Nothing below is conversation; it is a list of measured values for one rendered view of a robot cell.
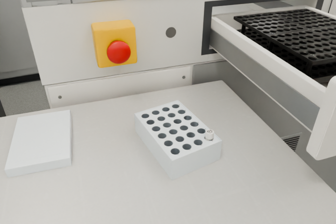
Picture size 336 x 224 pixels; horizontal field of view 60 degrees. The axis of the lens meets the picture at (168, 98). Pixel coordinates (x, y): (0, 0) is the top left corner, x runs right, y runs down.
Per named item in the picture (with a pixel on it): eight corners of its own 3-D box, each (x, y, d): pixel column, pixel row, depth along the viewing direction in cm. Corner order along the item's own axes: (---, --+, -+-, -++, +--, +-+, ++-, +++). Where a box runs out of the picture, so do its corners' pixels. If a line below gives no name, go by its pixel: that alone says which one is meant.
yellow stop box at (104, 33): (138, 65, 53) (136, 27, 49) (98, 71, 51) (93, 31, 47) (132, 54, 57) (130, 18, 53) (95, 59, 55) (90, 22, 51)
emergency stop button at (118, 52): (132, 63, 50) (130, 41, 48) (109, 67, 49) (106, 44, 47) (128, 56, 52) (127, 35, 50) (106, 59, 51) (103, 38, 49)
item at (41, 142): (71, 165, 43) (69, 157, 42) (7, 177, 41) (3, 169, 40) (71, 116, 53) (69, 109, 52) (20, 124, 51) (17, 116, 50)
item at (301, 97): (458, 105, 43) (482, 68, 40) (317, 140, 36) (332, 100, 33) (286, 23, 75) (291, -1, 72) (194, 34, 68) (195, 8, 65)
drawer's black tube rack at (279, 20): (389, 82, 48) (406, 46, 45) (301, 100, 44) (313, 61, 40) (299, 37, 66) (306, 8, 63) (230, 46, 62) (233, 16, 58)
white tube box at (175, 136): (220, 159, 44) (222, 140, 42) (171, 180, 40) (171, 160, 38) (177, 116, 53) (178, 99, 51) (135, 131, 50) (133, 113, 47)
